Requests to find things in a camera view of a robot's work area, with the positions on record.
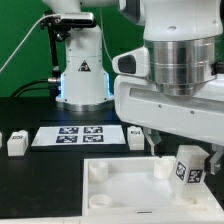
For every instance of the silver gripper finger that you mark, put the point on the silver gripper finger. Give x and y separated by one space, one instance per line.
215 161

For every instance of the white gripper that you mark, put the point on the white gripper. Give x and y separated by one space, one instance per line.
199 117

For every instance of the white square tabletop tray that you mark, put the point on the white square tabletop tray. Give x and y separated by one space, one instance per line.
137 190

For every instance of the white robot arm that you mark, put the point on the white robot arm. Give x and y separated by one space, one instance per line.
175 82

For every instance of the white L-shaped obstacle fixture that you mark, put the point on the white L-shaped obstacle fixture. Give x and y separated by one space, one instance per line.
217 189

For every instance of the white sheet with tags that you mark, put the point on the white sheet with tags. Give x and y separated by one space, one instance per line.
79 135

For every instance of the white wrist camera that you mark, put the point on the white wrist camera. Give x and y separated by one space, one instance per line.
133 63

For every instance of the black camera on stand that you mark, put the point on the black camera on stand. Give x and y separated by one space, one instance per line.
59 27

